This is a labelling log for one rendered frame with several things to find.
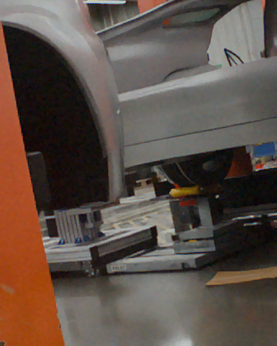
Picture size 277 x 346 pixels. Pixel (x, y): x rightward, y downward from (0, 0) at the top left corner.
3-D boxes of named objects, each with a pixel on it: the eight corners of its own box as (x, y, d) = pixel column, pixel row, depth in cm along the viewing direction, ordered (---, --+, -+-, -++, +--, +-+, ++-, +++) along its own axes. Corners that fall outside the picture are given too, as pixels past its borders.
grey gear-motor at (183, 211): (226, 240, 602) (218, 194, 600) (182, 243, 628) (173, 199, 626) (239, 234, 616) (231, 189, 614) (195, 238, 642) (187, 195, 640)
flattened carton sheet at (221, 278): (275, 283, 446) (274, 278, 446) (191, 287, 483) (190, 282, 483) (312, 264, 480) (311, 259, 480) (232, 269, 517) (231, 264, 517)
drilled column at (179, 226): (186, 245, 670) (176, 196, 668) (176, 246, 676) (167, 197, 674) (193, 243, 678) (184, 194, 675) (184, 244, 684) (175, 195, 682)
